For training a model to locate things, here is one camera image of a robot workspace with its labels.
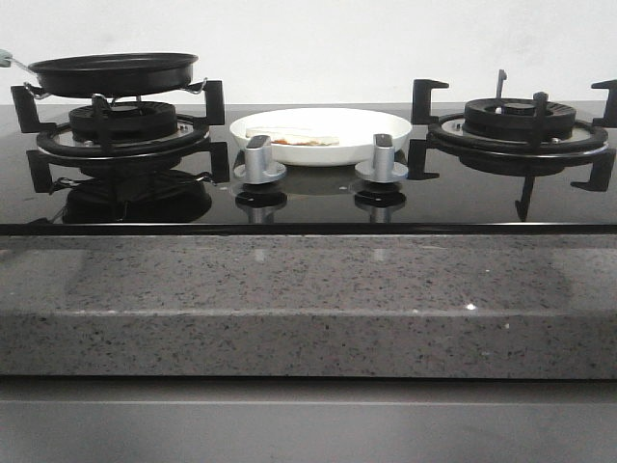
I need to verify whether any right black burner grate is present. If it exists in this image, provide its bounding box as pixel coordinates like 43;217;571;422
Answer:
407;71;616;220

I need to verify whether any fried egg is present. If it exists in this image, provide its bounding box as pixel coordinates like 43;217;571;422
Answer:
245;126;339;146

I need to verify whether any black burner grate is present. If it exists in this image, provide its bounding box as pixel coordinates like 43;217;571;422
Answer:
12;80;229;193
407;71;616;220

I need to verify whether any black glass cooktop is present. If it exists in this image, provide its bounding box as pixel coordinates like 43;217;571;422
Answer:
1;105;616;236

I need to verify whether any wire pan support ring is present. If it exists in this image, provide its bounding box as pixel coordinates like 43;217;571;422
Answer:
23;77;209;110

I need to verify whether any left silver stove knob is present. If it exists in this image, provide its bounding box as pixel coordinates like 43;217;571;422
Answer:
234;135;287;185

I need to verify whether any right gas burner head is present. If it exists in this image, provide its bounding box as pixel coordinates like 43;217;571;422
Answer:
463;98;577;142

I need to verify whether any left black burner grate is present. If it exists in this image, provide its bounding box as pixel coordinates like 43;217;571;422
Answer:
12;80;229;193

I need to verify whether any black frying pan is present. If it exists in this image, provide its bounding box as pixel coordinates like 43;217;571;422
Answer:
22;52;199;98

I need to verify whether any right silver stove knob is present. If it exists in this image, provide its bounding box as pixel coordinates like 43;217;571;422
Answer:
355;134;408;183

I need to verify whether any silver stove knob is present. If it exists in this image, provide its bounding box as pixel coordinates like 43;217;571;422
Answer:
355;134;408;183
234;135;287;185

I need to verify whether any white plate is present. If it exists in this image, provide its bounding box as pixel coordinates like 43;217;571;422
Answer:
229;107;412;167

